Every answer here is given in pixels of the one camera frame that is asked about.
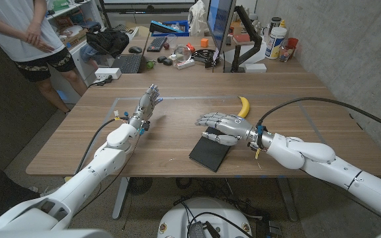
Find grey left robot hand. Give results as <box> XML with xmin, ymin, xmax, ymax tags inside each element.
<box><xmin>128</xmin><ymin>83</ymin><xmax>163</xmax><ymax>130</ymax></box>

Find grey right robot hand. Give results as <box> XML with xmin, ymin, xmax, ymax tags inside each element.
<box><xmin>195</xmin><ymin>112</ymin><xmax>257</xmax><ymax>147</ymax></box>

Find person's left forearm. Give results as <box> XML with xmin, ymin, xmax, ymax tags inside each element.
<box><xmin>33</xmin><ymin>0</ymin><xmax>48</xmax><ymax>26</ymax></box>

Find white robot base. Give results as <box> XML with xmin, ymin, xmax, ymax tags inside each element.
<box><xmin>157</xmin><ymin>197</ymin><xmax>253</xmax><ymax>238</ymax></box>

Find person's right forearm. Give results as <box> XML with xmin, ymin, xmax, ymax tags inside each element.
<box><xmin>0</xmin><ymin>8</ymin><xmax>29</xmax><ymax>36</ymax></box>

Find yellow banana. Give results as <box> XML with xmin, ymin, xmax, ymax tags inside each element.
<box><xmin>236</xmin><ymin>96</ymin><xmax>251</xmax><ymax>119</ymax></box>

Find black photo album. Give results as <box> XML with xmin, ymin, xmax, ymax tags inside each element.
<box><xmin>189</xmin><ymin>126</ymin><xmax>235</xmax><ymax>173</ymax></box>

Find black laptop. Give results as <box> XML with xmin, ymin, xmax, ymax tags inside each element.
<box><xmin>110</xmin><ymin>53</ymin><xmax>144</xmax><ymax>74</ymax></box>

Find white power strip box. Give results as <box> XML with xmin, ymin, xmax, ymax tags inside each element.
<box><xmin>94</xmin><ymin>67</ymin><xmax>122</xmax><ymax>81</ymax></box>

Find black keyboard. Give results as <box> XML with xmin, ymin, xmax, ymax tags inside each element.
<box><xmin>146</xmin><ymin>36</ymin><xmax>168</xmax><ymax>53</ymax></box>

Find white rectangular box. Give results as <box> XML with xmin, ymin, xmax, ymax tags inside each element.
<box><xmin>244</xmin><ymin>63</ymin><xmax>268</xmax><ymax>73</ymax></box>

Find clear glass bowl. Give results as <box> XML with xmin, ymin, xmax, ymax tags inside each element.
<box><xmin>173</xmin><ymin>45</ymin><xmax>192</xmax><ymax>63</ymax></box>

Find black backpack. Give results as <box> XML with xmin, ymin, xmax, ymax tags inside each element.
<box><xmin>86</xmin><ymin>28</ymin><xmax>130</xmax><ymax>59</ymax></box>

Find black round fan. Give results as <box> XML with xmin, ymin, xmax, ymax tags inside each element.
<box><xmin>128</xmin><ymin>177</ymin><xmax>154</xmax><ymax>195</ymax></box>

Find blue plastic bin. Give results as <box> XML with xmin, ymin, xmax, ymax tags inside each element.
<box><xmin>149</xmin><ymin>19</ymin><xmax>191</xmax><ymax>37</ymax></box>

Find grey table leg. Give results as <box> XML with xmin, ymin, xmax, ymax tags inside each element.
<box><xmin>112</xmin><ymin>177</ymin><xmax>130</xmax><ymax>220</ymax></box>
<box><xmin>278</xmin><ymin>178</ymin><xmax>299</xmax><ymax>222</ymax></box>

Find clear cup with items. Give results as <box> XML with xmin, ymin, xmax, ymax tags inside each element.
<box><xmin>278</xmin><ymin>44</ymin><xmax>294</xmax><ymax>63</ymax></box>

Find white wipes canister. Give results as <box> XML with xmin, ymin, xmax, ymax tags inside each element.
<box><xmin>265</xmin><ymin>26</ymin><xmax>288</xmax><ymax>60</ymax></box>

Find white plastic bag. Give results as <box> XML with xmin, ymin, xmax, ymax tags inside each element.
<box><xmin>187</xmin><ymin>0</ymin><xmax>210</xmax><ymax>36</ymax></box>

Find red cup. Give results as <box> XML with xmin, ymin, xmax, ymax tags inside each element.
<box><xmin>286</xmin><ymin>37</ymin><xmax>300</xmax><ymax>50</ymax></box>

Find white shelf unit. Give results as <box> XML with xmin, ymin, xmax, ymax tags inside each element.
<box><xmin>50</xmin><ymin>0</ymin><xmax>105</xmax><ymax>87</ymax></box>

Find computer monitor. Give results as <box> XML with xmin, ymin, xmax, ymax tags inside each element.
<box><xmin>206</xmin><ymin>0</ymin><xmax>237</xmax><ymax>56</ymax></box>

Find person in white t-shirt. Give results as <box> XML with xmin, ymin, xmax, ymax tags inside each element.
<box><xmin>0</xmin><ymin>0</ymin><xmax>88</xmax><ymax>113</ymax></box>

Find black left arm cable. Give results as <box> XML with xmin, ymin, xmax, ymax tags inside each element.
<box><xmin>74</xmin><ymin>116</ymin><xmax>131</xmax><ymax>176</ymax></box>

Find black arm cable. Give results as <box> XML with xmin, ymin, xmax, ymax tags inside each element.
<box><xmin>255</xmin><ymin>97</ymin><xmax>381</xmax><ymax>136</ymax></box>
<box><xmin>74</xmin><ymin>116</ymin><xmax>131</xmax><ymax>176</ymax></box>

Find black ring-shaped device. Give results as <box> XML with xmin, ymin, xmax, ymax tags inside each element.
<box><xmin>192</xmin><ymin>48</ymin><xmax>220</xmax><ymax>69</ymax></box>

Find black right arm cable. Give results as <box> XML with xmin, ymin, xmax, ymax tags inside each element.
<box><xmin>255</xmin><ymin>97</ymin><xmax>381</xmax><ymax>136</ymax></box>

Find whiteboard with black frame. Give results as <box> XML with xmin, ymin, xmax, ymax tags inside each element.
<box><xmin>99</xmin><ymin>0</ymin><xmax>198</xmax><ymax>15</ymax></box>

